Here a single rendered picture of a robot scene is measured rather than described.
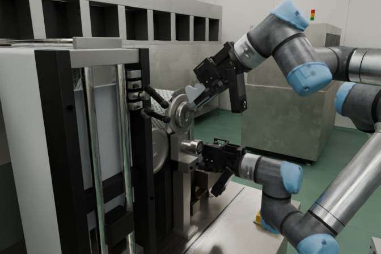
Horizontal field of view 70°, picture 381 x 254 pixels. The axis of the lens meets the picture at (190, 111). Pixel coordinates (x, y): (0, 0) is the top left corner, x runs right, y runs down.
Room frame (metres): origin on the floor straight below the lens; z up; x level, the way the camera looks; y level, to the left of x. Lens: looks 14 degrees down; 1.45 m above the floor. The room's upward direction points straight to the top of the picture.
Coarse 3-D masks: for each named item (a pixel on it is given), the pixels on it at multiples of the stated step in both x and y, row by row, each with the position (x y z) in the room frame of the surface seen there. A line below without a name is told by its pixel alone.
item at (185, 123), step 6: (180, 102) 0.74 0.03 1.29; (186, 102) 0.74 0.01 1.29; (180, 108) 0.72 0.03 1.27; (186, 108) 0.74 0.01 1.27; (180, 114) 0.71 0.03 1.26; (186, 114) 0.74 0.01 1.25; (192, 114) 0.76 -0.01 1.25; (180, 120) 0.71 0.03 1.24; (186, 120) 0.74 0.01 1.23; (192, 120) 0.76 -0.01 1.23; (180, 126) 0.72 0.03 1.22; (186, 126) 0.74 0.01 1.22
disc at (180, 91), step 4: (180, 88) 0.75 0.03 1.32; (184, 88) 0.77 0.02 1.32; (176, 92) 0.73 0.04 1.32; (180, 92) 0.75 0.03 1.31; (184, 92) 0.77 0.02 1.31; (172, 96) 0.72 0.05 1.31; (176, 96) 0.73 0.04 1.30; (168, 100) 0.71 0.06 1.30; (172, 100) 0.72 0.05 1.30; (168, 108) 0.70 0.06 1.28; (164, 112) 0.69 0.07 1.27; (168, 112) 0.70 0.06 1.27; (164, 124) 0.69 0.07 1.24; (168, 124) 0.70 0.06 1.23; (168, 128) 0.70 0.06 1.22; (188, 128) 0.78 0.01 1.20; (168, 132) 0.70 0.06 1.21; (172, 132) 0.72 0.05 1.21
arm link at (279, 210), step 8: (264, 200) 0.64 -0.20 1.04; (272, 200) 0.62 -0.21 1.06; (280, 200) 0.62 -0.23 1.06; (288, 200) 0.62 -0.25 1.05; (264, 208) 0.64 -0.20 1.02; (272, 208) 0.62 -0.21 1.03; (280, 208) 0.61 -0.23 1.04; (288, 208) 0.60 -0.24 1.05; (296, 208) 0.60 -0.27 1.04; (264, 216) 0.64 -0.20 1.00; (272, 216) 0.61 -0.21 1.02; (280, 216) 0.59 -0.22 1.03; (264, 224) 0.63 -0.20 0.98; (272, 224) 0.61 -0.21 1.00; (280, 224) 0.57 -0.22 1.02; (272, 232) 0.62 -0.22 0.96; (280, 232) 0.57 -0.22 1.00
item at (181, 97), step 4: (180, 96) 0.74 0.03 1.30; (184, 96) 0.76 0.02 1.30; (176, 100) 0.73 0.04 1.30; (180, 100) 0.74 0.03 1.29; (184, 100) 0.76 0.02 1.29; (188, 100) 0.77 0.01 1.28; (172, 104) 0.71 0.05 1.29; (176, 104) 0.73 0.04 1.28; (172, 108) 0.71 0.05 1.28; (172, 112) 0.71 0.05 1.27; (172, 116) 0.71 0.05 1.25; (172, 120) 0.71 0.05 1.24; (172, 124) 0.71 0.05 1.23; (172, 128) 0.71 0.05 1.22; (176, 128) 0.72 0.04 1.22; (180, 128) 0.74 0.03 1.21; (184, 128) 0.76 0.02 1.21; (176, 132) 0.72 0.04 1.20
